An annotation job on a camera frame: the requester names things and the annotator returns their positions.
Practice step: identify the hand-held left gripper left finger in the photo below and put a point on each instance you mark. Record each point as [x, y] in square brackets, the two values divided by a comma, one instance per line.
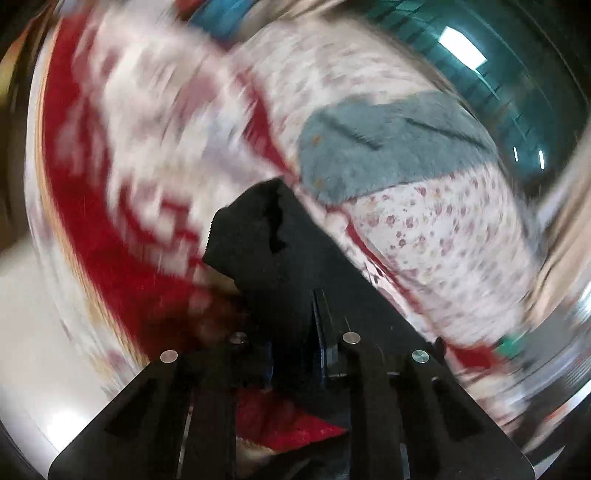
[258, 365]

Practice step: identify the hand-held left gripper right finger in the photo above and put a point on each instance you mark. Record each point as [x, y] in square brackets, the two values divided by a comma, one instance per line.
[323, 341]

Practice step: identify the black pants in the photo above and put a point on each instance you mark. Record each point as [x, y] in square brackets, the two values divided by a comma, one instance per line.
[286, 277]

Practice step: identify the floral quilt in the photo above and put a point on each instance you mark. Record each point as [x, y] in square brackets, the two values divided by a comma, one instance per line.
[438, 240]

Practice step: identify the grey-green fleece blanket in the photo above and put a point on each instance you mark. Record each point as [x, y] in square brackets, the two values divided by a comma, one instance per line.
[383, 147]

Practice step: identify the red and white plush blanket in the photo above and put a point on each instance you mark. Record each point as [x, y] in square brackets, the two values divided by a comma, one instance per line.
[115, 161]

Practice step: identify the green glass window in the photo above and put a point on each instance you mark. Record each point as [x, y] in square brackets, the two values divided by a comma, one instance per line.
[508, 92]

